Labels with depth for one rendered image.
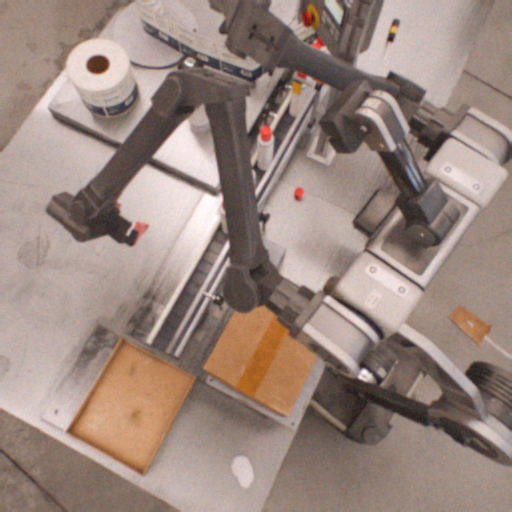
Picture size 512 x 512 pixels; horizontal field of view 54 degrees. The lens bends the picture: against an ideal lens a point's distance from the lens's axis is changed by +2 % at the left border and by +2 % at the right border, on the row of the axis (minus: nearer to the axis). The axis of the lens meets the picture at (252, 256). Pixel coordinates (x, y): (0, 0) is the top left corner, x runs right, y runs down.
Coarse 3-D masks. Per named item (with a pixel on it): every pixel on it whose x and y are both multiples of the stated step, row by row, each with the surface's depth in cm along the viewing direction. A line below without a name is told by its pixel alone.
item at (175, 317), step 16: (288, 112) 174; (288, 128) 172; (288, 144) 170; (256, 160) 168; (256, 176) 166; (272, 176) 166; (224, 240) 159; (208, 256) 157; (224, 256) 157; (208, 272) 156; (192, 288) 154; (208, 288) 154; (176, 304) 152; (176, 320) 151; (192, 320) 151; (160, 336) 149
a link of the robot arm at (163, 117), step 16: (176, 80) 82; (160, 96) 84; (176, 96) 83; (160, 112) 85; (176, 112) 87; (192, 112) 91; (144, 128) 92; (160, 128) 90; (176, 128) 92; (128, 144) 96; (144, 144) 94; (160, 144) 95; (112, 160) 99; (128, 160) 97; (144, 160) 97; (96, 176) 103; (112, 176) 101; (128, 176) 100; (80, 192) 106; (96, 192) 104; (112, 192) 103; (96, 208) 105
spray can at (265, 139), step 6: (264, 126) 149; (264, 132) 148; (270, 132) 148; (258, 138) 152; (264, 138) 149; (270, 138) 150; (258, 144) 153; (264, 144) 151; (270, 144) 152; (258, 150) 157; (264, 150) 154; (270, 150) 155; (258, 156) 160; (264, 156) 157; (270, 156) 159; (258, 162) 164; (264, 162) 161; (270, 162) 163; (264, 168) 165
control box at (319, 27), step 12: (312, 0) 128; (348, 0) 114; (384, 0) 117; (312, 12) 130; (348, 12) 115; (372, 12) 119; (312, 24) 133; (336, 24) 122; (372, 24) 123; (324, 36) 130; (372, 36) 128; (336, 48) 127
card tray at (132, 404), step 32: (128, 352) 152; (96, 384) 148; (128, 384) 149; (160, 384) 149; (192, 384) 147; (96, 416) 147; (128, 416) 147; (160, 416) 147; (96, 448) 142; (128, 448) 144
